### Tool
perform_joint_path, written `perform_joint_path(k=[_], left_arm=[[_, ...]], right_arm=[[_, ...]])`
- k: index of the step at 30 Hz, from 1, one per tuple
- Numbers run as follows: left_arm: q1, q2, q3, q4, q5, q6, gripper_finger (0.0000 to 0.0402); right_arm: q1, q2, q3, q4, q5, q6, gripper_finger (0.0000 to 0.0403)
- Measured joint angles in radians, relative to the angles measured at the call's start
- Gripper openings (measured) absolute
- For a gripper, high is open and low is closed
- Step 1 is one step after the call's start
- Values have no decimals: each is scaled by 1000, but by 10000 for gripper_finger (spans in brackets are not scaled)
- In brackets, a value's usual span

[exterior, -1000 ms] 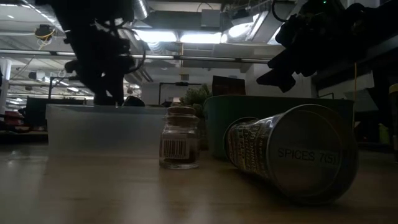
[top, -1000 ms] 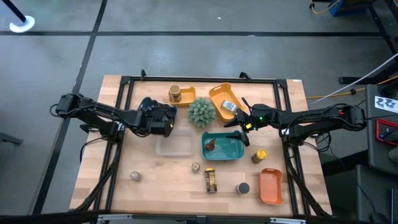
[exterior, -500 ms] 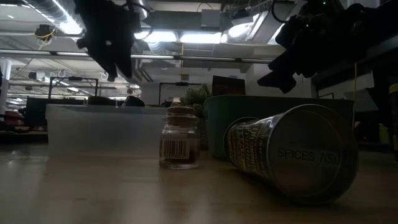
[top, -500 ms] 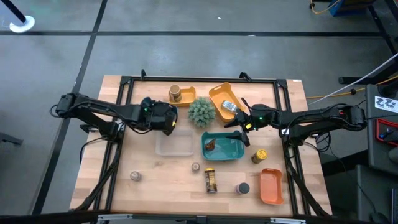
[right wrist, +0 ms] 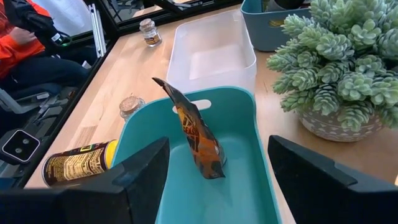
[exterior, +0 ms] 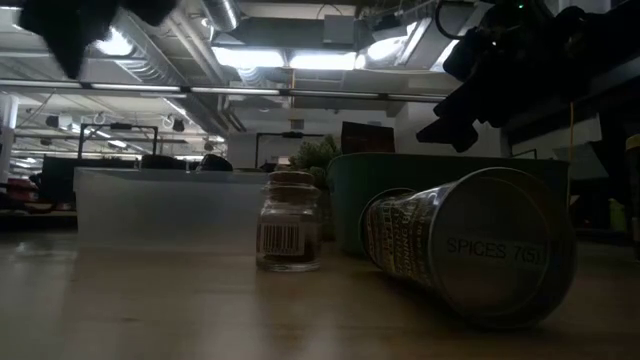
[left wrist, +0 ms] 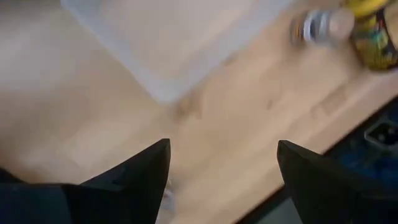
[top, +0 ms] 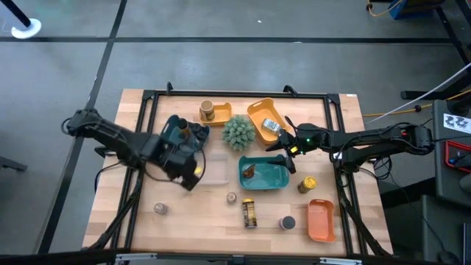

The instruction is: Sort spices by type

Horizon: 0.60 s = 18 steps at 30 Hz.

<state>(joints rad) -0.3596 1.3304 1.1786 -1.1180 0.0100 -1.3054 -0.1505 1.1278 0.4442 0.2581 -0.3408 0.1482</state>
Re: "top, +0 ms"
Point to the white printed paper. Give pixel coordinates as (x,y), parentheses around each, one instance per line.
(456,123)

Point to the orange spice jar black lid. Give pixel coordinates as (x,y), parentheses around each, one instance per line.
(195,128)

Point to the silver label glass jar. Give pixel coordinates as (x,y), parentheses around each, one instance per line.
(271,126)

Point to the white powder jar purple label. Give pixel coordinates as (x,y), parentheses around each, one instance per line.
(287,222)

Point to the dark jar yellow lid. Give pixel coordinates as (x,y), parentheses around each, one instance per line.
(307,184)

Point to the small glass spice jar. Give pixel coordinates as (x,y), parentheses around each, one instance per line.
(231,197)
(160,208)

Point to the green artificial succulent plant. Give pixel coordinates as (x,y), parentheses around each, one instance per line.
(238,132)

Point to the red black device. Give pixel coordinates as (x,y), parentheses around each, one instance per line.
(449,147)

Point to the small yellow plastic bin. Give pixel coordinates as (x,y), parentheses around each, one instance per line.
(222,114)

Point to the black side desk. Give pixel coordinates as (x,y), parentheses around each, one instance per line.
(439,180)

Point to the black frame clamp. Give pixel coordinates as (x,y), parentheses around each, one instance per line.
(169,88)
(290,90)

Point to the tall spice can yellow lid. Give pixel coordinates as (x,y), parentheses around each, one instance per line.
(249,213)

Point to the stand with white round base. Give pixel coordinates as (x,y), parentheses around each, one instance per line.
(26,29)

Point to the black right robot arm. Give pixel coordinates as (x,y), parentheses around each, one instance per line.
(379,138)

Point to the cardboard canister tan lid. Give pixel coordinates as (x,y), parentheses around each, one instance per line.
(207,108)

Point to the blue floor box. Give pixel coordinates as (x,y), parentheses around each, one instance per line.
(412,9)

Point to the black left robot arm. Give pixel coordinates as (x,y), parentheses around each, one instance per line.
(110,136)

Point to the orange plastic bin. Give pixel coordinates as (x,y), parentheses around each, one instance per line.
(321,221)

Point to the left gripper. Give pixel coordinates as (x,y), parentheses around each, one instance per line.
(173,158)

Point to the black stand leg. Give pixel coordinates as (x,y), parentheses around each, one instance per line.
(11,163)

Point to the silver bracket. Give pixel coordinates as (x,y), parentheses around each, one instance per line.
(136,257)
(340,261)

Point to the black desk leg frame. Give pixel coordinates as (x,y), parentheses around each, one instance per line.
(408,95)

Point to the orange spice pouch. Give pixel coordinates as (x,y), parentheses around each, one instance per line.
(250,171)

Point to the teal plastic bin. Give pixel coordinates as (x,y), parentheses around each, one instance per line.
(265,180)

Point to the white tag plate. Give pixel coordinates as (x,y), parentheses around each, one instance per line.
(336,156)

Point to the clear plastic bin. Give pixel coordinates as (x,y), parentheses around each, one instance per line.
(217,169)

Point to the black aluminium rig frame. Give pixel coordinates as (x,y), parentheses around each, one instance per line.
(239,94)

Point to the black computer mouse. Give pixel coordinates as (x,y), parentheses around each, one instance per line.
(447,258)

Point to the large yellow plastic bin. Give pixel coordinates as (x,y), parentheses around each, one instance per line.
(257,110)

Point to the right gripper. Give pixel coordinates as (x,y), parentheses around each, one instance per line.
(311,139)

